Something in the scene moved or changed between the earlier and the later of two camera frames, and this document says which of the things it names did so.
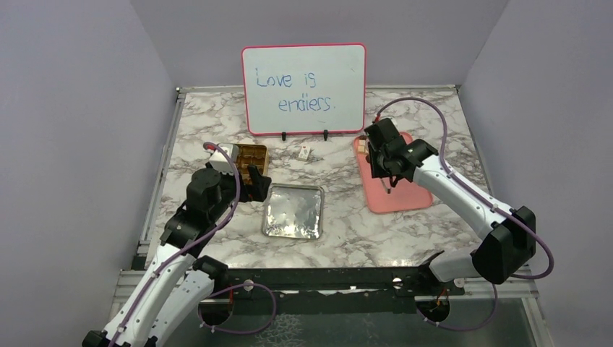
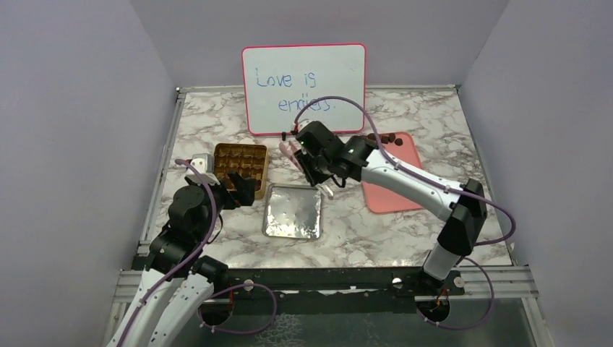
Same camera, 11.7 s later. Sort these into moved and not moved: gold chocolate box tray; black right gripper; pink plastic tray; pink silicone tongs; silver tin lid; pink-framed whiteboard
Moved: black right gripper; pink silicone tongs
Not moved: gold chocolate box tray; silver tin lid; pink-framed whiteboard; pink plastic tray
